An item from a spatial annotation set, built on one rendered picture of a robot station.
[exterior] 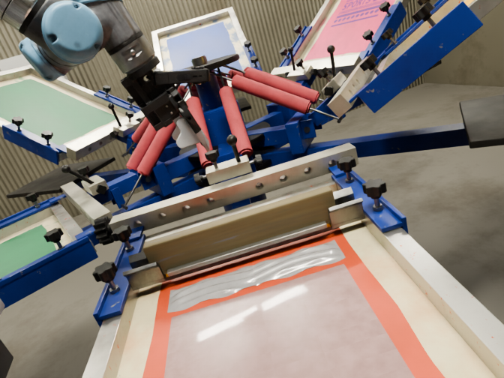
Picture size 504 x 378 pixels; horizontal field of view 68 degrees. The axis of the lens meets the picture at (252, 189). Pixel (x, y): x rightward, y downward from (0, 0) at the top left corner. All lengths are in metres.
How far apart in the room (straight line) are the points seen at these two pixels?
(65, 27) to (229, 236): 0.46
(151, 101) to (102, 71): 3.75
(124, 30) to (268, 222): 0.45
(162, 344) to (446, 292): 0.46
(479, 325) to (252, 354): 0.31
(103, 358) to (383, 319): 0.45
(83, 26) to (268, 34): 4.31
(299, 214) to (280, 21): 4.24
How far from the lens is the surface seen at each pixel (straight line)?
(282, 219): 0.77
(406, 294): 0.66
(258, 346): 0.63
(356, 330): 0.61
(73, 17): 0.59
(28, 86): 2.46
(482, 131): 1.27
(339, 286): 0.69
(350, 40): 2.01
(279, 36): 4.89
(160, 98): 0.76
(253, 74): 1.50
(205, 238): 0.78
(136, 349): 0.73
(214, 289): 0.76
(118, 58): 0.76
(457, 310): 0.58
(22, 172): 4.77
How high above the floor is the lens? 1.40
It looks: 23 degrees down
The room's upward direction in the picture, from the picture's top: 17 degrees counter-clockwise
